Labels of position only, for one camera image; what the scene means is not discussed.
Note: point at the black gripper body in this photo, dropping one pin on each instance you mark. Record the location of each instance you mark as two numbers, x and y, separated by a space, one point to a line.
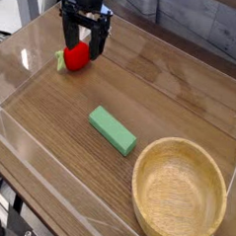
87 14

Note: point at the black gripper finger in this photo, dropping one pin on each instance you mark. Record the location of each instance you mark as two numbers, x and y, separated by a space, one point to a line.
71 31
99 34

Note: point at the red plush strawberry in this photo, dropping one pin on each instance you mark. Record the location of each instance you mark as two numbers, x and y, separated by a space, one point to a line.
74 58

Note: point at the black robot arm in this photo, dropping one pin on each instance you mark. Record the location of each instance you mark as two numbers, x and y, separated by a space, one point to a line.
90 14

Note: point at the green rectangular block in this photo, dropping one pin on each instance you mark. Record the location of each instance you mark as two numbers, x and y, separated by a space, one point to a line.
112 130

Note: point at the wooden bowl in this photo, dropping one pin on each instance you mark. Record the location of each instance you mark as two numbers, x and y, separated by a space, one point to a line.
177 189

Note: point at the grey table leg post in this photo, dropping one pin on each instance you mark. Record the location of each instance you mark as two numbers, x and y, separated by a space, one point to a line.
29 10

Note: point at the clear acrylic tray wall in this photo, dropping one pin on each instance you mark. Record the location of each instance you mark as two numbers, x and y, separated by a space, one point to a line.
154 83

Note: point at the black equipment with cable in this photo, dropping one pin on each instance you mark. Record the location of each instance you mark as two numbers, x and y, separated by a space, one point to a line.
12 224

